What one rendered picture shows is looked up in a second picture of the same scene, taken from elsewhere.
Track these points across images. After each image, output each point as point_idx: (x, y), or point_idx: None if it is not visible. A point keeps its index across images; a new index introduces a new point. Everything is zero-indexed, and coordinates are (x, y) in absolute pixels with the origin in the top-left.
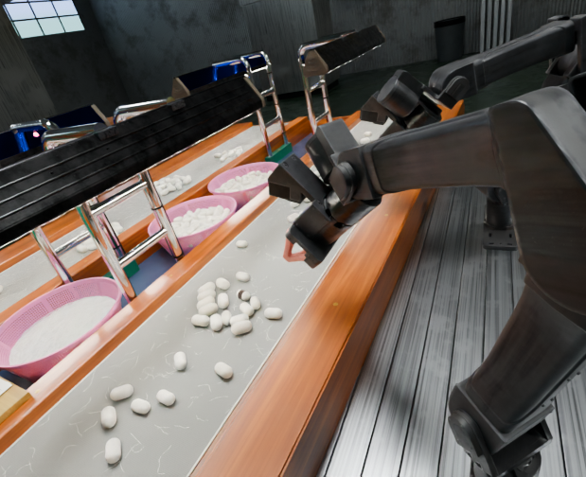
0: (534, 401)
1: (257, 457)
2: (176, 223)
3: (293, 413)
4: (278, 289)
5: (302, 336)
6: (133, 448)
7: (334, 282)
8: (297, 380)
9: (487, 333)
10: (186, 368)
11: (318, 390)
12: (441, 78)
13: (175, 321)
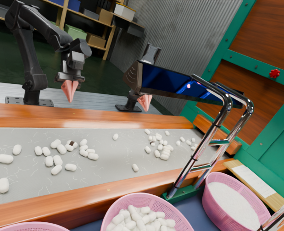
0: None
1: (166, 118)
2: None
3: (158, 116)
4: (138, 137)
5: (147, 119)
6: (188, 139)
7: (126, 119)
8: (154, 117)
9: (98, 108)
10: (175, 142)
11: (151, 114)
12: (70, 39)
13: (178, 158)
